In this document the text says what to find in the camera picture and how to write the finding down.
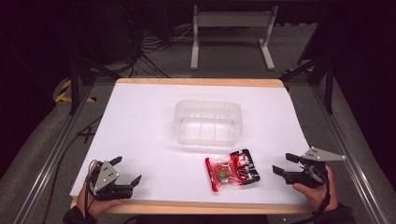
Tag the person's left hand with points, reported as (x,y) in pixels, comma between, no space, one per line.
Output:
(93,207)

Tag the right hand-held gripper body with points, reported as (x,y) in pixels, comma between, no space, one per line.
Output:
(308,177)

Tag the black and red snack packet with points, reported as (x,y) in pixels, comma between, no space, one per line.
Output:
(249,169)

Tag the clear plastic container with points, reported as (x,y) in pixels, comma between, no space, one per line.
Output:
(208,123)

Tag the white metal table frame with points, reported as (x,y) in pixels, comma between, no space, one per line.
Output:
(233,19)

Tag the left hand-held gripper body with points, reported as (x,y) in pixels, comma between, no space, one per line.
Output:
(106,177)

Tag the aluminium rail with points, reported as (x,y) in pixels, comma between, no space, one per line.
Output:
(49,165)
(345,137)

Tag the person's right hand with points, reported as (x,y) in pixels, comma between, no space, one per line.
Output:
(317,196)

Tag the yellow and black floor tape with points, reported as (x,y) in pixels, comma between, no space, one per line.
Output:
(63,90)

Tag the clear red snack packet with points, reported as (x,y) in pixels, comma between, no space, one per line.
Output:
(221,174)

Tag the black metal stand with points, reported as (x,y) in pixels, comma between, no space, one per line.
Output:
(74,84)
(328,87)

